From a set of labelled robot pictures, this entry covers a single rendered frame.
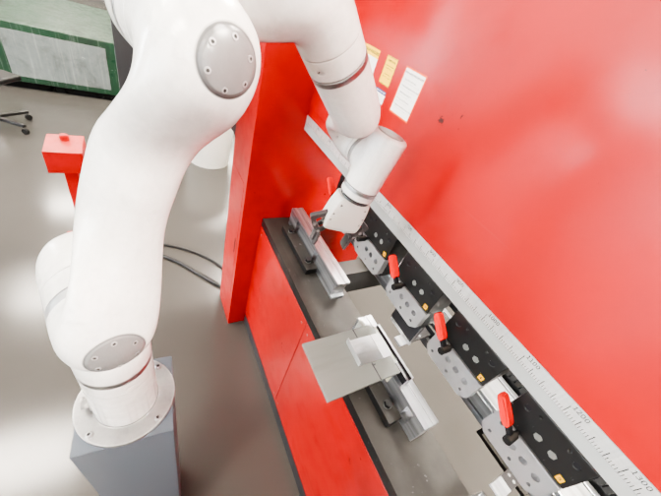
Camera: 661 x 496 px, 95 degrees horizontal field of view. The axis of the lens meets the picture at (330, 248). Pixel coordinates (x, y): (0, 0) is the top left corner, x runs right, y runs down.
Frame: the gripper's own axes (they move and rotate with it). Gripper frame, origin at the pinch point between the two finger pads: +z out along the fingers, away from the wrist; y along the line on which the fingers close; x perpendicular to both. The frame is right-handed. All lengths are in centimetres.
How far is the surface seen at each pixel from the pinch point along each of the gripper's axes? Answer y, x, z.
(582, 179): -19, 26, -43
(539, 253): -21.9, 29.2, -29.5
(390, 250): -19.3, 1.0, -1.6
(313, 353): -4.5, 16.5, 29.9
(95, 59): 146, -388, 113
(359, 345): -20.0, 15.2, 27.5
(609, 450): -30, 57, -14
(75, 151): 89, -118, 66
